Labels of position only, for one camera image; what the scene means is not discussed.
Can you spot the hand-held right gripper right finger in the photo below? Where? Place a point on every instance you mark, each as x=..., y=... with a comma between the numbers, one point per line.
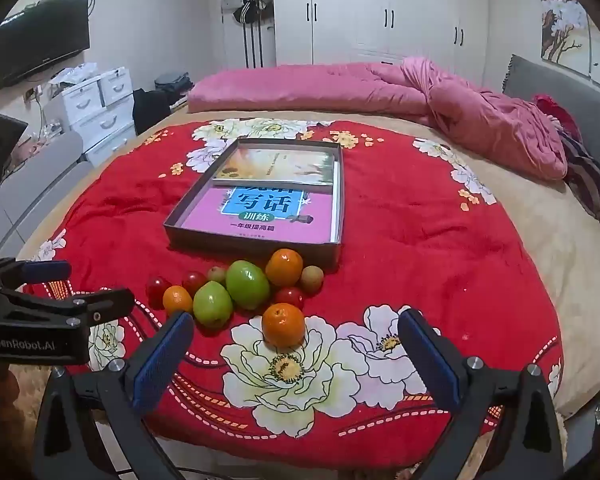
x=430, y=360

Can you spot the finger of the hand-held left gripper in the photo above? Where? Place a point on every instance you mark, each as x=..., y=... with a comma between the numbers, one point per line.
x=105, y=302
x=45, y=271

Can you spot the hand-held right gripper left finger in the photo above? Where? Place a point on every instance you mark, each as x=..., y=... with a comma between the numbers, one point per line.
x=162, y=360

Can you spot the small red tomato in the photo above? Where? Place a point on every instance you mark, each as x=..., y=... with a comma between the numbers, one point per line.
x=289, y=296
x=156, y=287
x=194, y=281

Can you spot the small orange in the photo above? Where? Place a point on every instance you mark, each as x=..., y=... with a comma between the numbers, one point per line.
x=177, y=300

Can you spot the green apple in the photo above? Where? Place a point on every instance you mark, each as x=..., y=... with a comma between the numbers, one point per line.
x=212, y=304
x=247, y=284

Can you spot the grey cardboard box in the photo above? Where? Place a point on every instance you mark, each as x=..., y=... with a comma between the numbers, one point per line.
x=205, y=245

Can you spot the large orange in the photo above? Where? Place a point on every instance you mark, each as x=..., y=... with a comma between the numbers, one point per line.
x=283, y=325
x=284, y=267

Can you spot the brown plush cloth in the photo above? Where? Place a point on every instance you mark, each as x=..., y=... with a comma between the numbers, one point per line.
x=0, y=410

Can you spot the grey bench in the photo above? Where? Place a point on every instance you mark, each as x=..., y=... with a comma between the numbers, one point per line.
x=35, y=185

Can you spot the red floral blanket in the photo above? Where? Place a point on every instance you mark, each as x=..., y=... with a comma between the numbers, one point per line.
x=430, y=240

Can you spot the pink workbook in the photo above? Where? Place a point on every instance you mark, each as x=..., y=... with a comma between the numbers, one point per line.
x=205, y=220

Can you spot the dark glossy object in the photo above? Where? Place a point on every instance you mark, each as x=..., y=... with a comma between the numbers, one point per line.
x=0, y=140

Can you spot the white drawer cabinet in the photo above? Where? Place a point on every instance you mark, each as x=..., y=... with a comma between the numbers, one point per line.
x=95, y=120

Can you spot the white plastic bags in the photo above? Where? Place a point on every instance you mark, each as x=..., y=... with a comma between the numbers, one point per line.
x=75, y=74

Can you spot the yellow flower cover book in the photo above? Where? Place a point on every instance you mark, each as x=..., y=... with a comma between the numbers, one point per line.
x=280, y=165

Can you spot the dark clothes pile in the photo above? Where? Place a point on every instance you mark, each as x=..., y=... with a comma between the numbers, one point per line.
x=172, y=82

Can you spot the striped cloth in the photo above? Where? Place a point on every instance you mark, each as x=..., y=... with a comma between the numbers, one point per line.
x=590, y=180

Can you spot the red cloth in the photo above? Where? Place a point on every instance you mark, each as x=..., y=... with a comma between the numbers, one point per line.
x=555, y=110

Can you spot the pink quilt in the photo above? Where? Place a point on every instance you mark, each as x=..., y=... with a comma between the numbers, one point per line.
x=305, y=87

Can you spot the grey headboard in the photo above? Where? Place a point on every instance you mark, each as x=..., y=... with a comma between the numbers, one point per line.
x=555, y=82

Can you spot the black striped hanging bag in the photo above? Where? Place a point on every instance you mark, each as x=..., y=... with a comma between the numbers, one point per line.
x=249, y=10

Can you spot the grey hanging bag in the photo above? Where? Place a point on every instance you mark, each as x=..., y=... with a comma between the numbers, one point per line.
x=266, y=2

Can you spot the white wardrobe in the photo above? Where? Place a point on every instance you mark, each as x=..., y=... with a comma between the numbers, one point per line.
x=380, y=10

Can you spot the wall socket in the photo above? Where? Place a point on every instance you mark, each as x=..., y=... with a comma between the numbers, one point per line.
x=33, y=93

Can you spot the black wall television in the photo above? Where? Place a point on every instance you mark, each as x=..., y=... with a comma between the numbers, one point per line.
x=40, y=42

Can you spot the flower wall painting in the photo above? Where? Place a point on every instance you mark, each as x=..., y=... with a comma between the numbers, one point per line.
x=560, y=25

